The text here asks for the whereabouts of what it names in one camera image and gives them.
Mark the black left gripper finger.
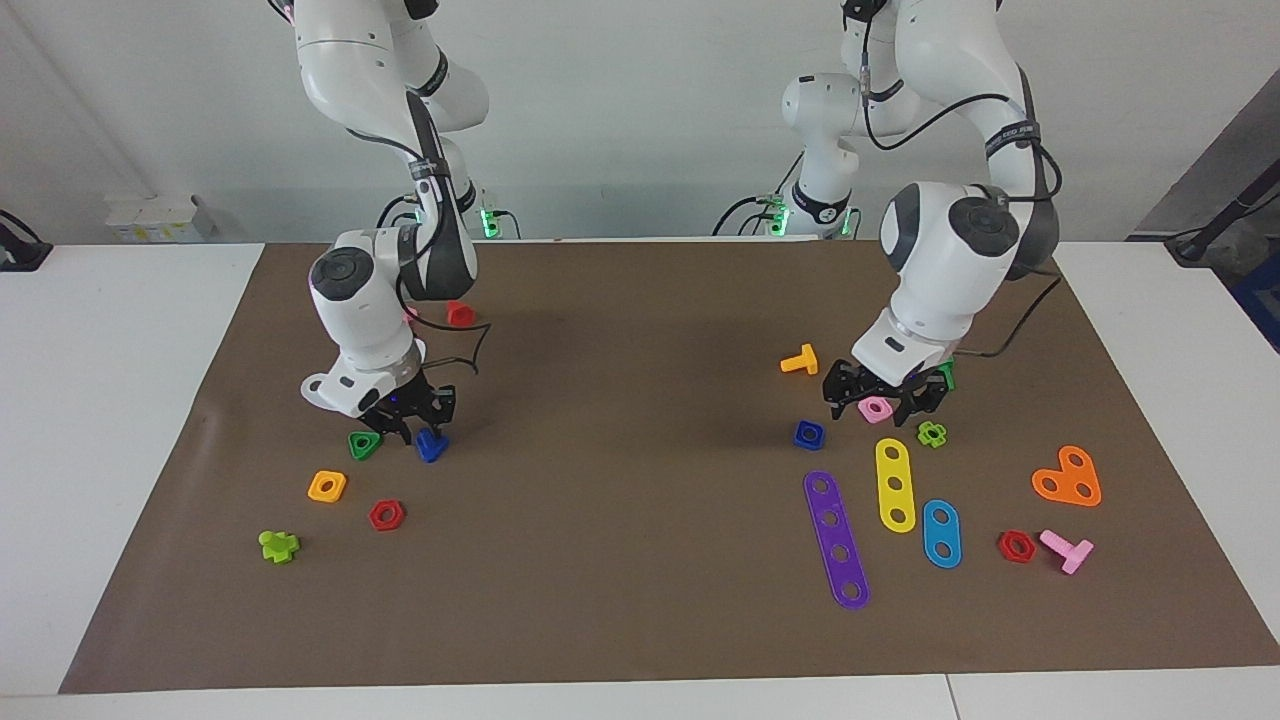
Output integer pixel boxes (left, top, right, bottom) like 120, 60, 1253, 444
895, 366, 953, 428
822, 362, 865, 422

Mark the yellow three-hole plate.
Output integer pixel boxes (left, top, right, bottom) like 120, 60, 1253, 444
875, 437, 917, 534

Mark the blue two-hole plate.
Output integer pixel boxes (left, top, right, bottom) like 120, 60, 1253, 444
921, 499, 963, 570

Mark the purple four-hole plate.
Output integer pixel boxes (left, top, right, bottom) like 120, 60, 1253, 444
803, 470, 871, 611

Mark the orange heart-shaped plate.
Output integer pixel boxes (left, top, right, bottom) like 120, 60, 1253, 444
1031, 445, 1103, 508

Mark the brown table mat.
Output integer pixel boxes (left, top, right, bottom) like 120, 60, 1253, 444
58, 238, 1280, 695

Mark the black tripod stand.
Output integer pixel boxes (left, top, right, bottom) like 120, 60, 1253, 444
1165, 165, 1280, 266

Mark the blue crate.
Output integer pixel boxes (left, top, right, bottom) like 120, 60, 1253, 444
1228, 250, 1280, 353

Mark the black clamp device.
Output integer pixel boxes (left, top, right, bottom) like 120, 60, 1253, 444
0, 208, 54, 273

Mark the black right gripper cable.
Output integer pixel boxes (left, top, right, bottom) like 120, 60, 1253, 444
343, 120, 493, 379

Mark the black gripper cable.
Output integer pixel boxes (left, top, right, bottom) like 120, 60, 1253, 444
343, 120, 493, 379
856, 0, 1064, 361

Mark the black base cable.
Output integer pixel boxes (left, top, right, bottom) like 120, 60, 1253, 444
711, 194, 793, 239
374, 193, 421, 242

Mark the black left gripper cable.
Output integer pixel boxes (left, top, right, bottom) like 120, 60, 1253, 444
856, 0, 1064, 361

